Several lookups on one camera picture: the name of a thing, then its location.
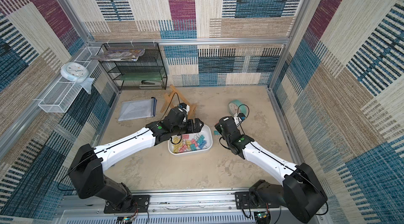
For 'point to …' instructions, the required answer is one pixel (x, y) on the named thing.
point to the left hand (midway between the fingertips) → (197, 123)
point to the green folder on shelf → (142, 76)
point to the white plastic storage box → (190, 143)
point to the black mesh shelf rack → (151, 61)
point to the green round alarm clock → (236, 107)
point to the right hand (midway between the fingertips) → (217, 120)
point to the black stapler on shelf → (150, 83)
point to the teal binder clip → (216, 132)
